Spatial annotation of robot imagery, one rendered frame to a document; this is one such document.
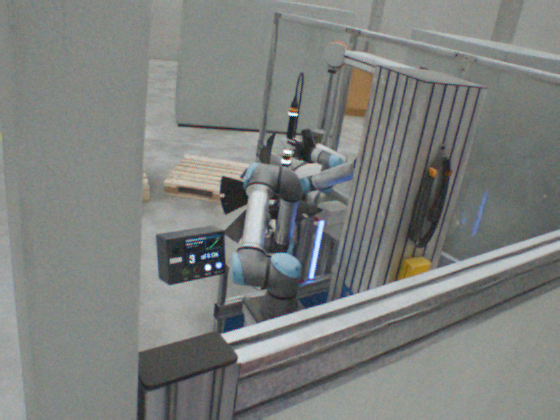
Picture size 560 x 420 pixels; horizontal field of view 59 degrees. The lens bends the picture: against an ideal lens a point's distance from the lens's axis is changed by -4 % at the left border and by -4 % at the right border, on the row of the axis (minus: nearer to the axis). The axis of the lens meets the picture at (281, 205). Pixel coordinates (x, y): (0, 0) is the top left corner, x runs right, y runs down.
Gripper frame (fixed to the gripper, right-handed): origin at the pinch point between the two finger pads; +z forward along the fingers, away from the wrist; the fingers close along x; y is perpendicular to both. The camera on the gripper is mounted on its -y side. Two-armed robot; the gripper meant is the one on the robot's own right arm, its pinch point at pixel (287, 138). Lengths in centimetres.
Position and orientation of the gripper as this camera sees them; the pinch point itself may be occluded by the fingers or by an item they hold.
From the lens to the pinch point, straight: 266.9
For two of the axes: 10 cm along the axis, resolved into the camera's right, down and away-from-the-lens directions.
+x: 7.0, -1.9, 6.9
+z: -7.0, -3.8, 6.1
